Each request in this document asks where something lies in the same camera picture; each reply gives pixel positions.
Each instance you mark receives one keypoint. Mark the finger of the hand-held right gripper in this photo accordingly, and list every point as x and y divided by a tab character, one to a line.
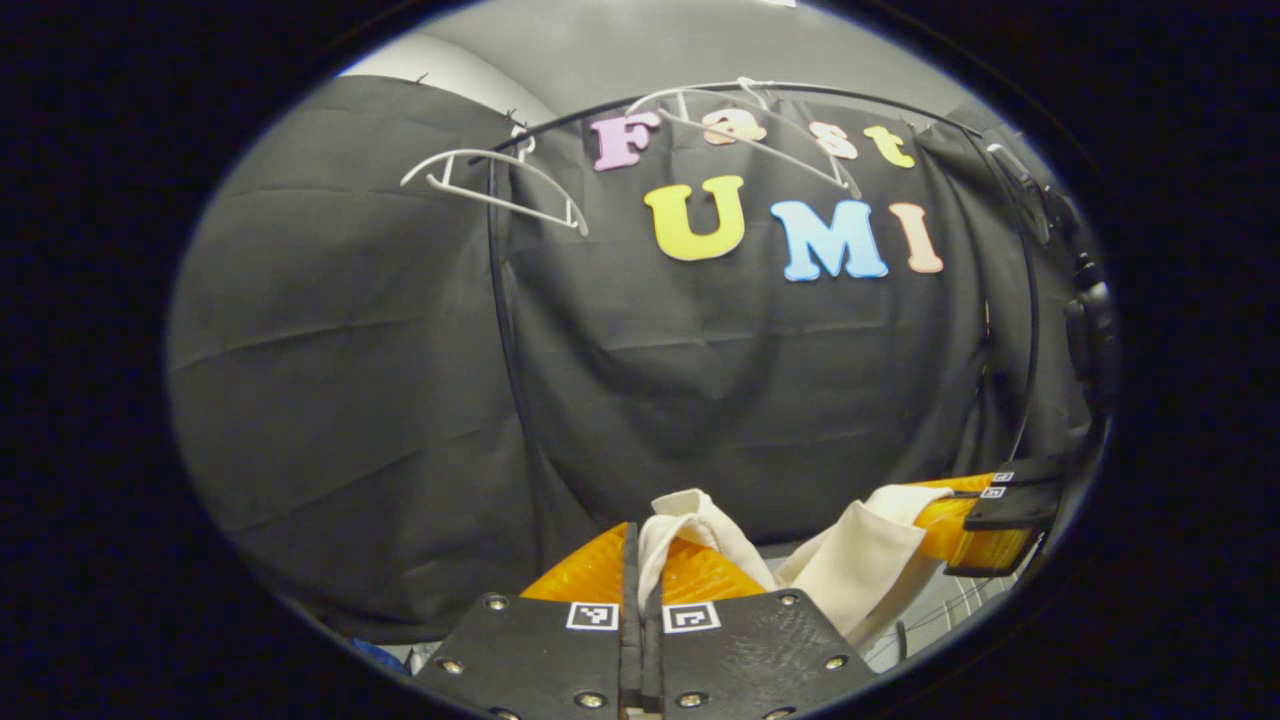
1030	472
1015	508

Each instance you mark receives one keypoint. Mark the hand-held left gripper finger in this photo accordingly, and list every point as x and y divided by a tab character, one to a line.
655	660
630	660

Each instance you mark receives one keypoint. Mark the white laundry hamper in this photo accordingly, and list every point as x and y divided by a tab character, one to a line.
940	620

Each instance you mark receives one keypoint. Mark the cream button shirt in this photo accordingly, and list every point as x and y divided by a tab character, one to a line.
860	560

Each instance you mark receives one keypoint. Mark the white plastic hanger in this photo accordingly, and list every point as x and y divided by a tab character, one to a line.
480	153
690	91

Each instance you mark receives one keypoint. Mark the black metal clothes rack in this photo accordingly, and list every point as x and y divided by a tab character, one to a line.
497	300

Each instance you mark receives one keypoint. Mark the blue and pink item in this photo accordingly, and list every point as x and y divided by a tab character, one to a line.
380	655

